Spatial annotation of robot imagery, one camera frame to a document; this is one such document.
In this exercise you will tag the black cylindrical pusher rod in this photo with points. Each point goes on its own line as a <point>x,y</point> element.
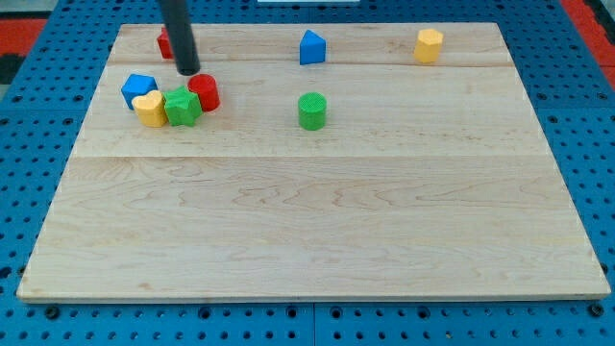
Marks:
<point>177,23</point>

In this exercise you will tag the red cylinder block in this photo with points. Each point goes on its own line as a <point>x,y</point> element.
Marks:
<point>205,86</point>

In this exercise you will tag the red star block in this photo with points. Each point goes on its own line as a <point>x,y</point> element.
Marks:
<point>164,45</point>

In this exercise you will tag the green star block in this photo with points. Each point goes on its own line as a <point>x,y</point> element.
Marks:
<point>182,106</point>

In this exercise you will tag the blue cube block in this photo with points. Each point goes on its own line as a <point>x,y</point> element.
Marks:
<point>137,85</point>

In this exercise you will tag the yellow heart block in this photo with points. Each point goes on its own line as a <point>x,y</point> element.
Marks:
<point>150,109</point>

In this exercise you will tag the blue triangle block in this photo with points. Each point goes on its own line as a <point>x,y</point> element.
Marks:
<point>312,48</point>

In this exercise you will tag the green cylinder block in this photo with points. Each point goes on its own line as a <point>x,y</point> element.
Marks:
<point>312,110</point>

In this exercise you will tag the light wooden board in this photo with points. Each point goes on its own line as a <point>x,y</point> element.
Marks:
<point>428,183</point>

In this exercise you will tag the yellow hexagon block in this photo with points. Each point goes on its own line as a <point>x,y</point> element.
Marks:
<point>428,45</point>

